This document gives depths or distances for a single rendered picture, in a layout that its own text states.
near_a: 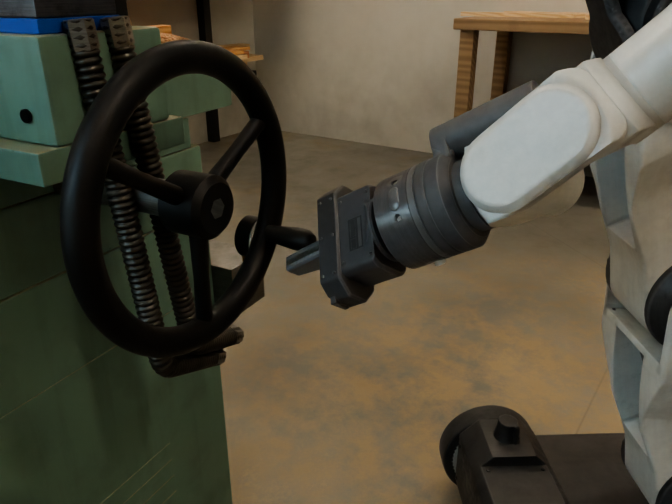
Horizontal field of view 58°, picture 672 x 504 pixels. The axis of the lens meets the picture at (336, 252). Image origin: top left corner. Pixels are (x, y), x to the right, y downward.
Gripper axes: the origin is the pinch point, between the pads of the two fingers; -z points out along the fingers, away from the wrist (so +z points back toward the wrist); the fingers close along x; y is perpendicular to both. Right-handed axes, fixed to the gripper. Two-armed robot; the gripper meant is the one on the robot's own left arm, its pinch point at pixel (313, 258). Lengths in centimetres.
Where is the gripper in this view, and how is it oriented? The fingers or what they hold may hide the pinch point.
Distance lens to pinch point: 63.1
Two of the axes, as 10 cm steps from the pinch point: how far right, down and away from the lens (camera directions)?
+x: -0.5, -9.1, 4.1
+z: 7.7, -3.0, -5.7
